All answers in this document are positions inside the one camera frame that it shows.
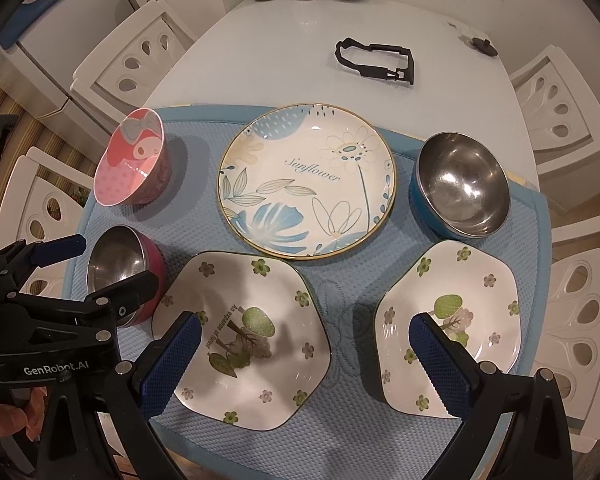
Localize white chair far left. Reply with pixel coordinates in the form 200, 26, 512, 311
71, 0, 199, 124

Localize blue steel bowl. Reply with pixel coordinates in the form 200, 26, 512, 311
410, 132, 510, 240

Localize hexagonal floral plate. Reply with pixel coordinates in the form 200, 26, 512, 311
152, 252, 332, 431
375, 240, 521, 418

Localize round sunflower plate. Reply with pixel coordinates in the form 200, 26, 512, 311
218, 103, 398, 260

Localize white chair far right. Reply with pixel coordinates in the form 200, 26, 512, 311
510, 44, 600, 177

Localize magenta steel bowl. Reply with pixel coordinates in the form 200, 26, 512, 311
86, 226, 166, 327

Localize white chair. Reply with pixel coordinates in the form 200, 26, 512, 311
71, 0, 199, 124
532, 215, 600, 453
510, 44, 600, 177
0, 145, 95, 302

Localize white chair near right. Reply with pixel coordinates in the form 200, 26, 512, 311
532, 215, 600, 453

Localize white chair near left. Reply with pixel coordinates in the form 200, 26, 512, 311
0, 145, 95, 302

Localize person's left hand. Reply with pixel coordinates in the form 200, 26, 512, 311
0, 387, 47, 441

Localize white refrigerator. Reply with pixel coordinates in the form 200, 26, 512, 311
0, 0, 133, 159

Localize small black lid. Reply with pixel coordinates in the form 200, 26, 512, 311
470, 37, 498, 58

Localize pink cartoon bowl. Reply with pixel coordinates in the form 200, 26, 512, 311
93, 107, 172, 207

